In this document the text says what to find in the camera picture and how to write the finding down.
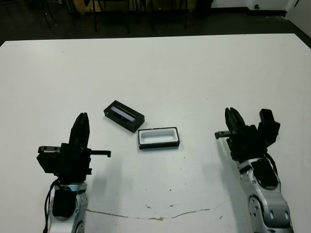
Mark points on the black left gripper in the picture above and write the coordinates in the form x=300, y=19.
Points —
x=75, y=162

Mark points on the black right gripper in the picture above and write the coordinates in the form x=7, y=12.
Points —
x=245, y=145

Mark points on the black box lid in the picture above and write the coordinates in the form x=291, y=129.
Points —
x=134, y=122

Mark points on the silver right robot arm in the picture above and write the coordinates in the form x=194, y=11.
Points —
x=264, y=208

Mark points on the black box base white insert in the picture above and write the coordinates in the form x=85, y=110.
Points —
x=158, y=146

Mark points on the black metal chair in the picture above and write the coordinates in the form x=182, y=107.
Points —
x=47, y=19
x=94, y=14
x=185, y=14

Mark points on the black trash bin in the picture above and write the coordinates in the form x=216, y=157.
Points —
x=202, y=4

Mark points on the yellow wooden cabinet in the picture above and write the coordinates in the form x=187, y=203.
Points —
x=81, y=7

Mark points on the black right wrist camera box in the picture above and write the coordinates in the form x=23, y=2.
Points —
x=269, y=133

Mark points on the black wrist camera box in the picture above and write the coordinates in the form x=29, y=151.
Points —
x=48, y=162
x=269, y=133

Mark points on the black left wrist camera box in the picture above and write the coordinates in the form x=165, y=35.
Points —
x=48, y=162

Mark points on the round black wall fixture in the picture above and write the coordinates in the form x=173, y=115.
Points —
x=256, y=6

